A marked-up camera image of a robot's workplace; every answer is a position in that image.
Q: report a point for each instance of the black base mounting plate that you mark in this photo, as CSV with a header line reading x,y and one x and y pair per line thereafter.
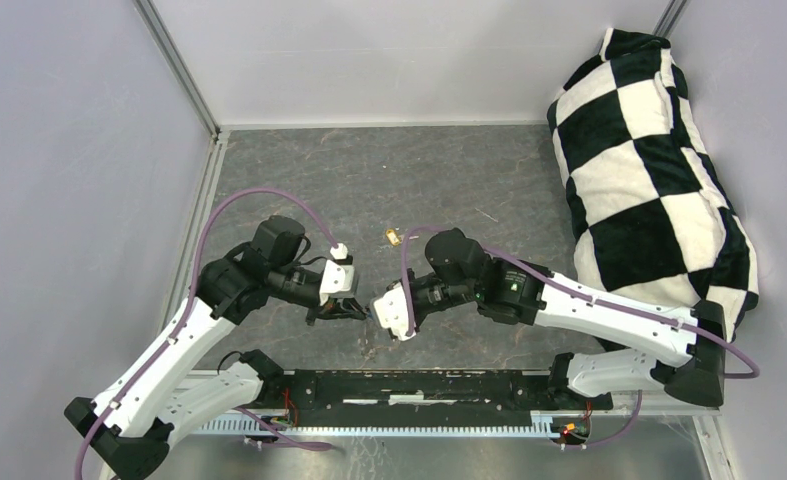
x,y
420,398

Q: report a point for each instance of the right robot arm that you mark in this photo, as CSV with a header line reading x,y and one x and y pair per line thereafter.
x,y
675,349

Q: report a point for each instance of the white slotted cable duct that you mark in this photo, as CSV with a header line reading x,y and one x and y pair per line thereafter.
x,y
537,426

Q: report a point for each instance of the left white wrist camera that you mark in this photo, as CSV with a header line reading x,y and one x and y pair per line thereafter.
x,y
339,277

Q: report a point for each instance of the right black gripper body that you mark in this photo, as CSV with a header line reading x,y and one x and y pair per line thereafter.
x,y
432,295

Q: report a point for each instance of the metal keyring plate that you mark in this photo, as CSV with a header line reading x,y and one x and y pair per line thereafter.
x,y
368,339

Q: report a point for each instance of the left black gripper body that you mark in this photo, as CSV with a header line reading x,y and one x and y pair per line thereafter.
x,y
322,311

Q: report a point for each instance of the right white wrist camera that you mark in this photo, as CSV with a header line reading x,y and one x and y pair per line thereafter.
x,y
390,312

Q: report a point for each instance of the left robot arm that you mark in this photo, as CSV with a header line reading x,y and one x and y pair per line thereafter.
x,y
138,420

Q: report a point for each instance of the aluminium frame rail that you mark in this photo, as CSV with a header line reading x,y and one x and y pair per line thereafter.
x,y
174,59

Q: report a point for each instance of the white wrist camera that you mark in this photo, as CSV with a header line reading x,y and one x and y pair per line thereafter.
x,y
339,277
390,312

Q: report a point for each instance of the yellow capped key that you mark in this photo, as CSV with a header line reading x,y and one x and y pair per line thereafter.
x,y
393,237

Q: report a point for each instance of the red wired circuit board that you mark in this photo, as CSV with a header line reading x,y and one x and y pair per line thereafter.
x,y
575,432

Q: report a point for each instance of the black white checkered blanket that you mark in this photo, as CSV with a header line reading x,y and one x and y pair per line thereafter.
x,y
650,217

